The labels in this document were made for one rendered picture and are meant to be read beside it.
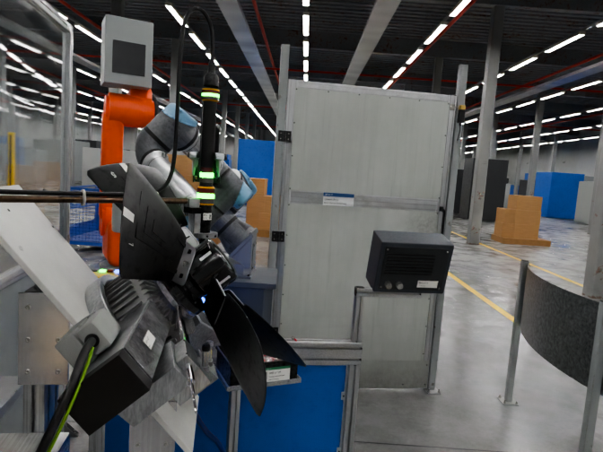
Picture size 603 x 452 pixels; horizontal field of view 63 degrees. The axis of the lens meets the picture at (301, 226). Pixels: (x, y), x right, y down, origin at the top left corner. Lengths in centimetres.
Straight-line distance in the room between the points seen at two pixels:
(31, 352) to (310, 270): 221
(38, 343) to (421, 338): 272
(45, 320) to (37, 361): 9
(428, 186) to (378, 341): 109
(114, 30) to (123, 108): 71
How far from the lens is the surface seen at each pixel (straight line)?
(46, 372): 122
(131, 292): 113
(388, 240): 166
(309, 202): 311
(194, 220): 123
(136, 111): 525
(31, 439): 126
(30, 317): 118
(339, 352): 176
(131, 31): 527
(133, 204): 93
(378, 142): 320
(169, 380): 95
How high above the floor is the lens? 144
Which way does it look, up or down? 6 degrees down
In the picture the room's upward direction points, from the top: 4 degrees clockwise
